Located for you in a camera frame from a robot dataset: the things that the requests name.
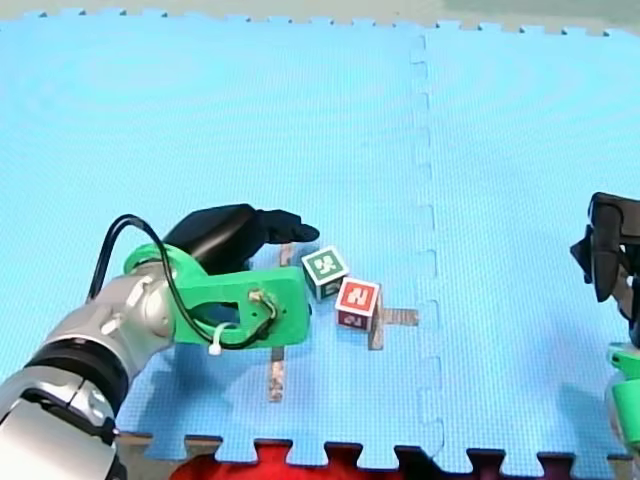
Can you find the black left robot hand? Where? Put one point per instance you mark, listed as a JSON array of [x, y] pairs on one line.
[[225, 237]]

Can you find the red cube white marks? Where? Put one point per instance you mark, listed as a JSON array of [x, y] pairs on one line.
[[357, 300]]

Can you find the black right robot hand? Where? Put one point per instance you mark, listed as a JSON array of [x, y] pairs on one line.
[[612, 255]]

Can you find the green cube white marks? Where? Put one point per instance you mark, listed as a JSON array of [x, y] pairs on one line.
[[325, 270]]

